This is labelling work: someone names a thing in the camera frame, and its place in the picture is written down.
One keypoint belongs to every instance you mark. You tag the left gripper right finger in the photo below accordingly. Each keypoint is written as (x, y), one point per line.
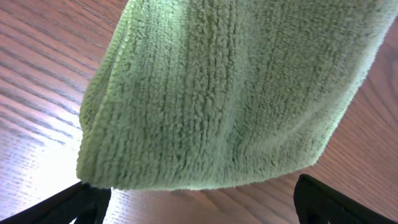
(317, 203)

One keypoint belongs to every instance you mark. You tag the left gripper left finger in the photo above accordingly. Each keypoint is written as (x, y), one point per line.
(78, 204)

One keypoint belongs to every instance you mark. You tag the green cloth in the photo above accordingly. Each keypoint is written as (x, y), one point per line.
(212, 94)

